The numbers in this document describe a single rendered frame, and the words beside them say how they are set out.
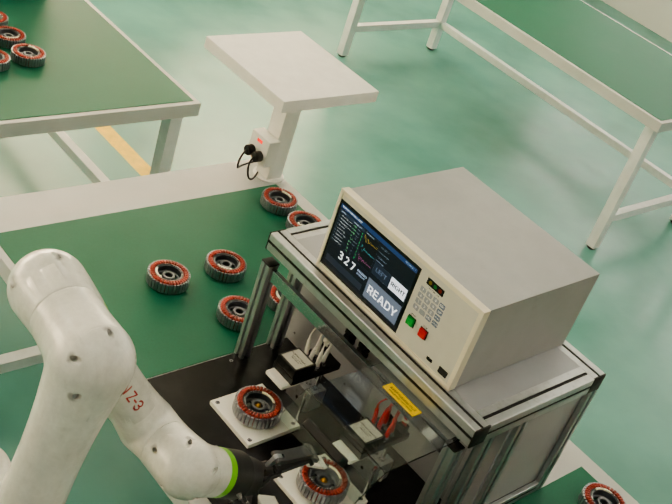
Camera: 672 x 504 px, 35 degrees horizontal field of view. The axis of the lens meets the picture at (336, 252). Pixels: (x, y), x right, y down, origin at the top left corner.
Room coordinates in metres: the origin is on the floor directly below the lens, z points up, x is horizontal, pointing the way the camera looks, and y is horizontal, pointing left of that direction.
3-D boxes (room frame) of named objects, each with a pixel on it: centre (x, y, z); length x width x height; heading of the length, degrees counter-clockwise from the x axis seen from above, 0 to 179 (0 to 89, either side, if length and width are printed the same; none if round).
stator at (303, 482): (1.65, -0.14, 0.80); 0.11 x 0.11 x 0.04
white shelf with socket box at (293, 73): (2.75, 0.29, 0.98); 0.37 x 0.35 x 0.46; 51
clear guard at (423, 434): (1.61, -0.20, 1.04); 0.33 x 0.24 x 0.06; 141
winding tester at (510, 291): (1.97, -0.26, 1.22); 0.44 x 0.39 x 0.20; 51
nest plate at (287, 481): (1.65, -0.14, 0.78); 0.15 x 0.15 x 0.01; 51
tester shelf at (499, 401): (1.97, -0.25, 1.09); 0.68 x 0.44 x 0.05; 51
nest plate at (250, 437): (1.80, 0.05, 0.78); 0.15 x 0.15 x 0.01; 51
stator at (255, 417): (1.80, 0.05, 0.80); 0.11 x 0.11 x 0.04
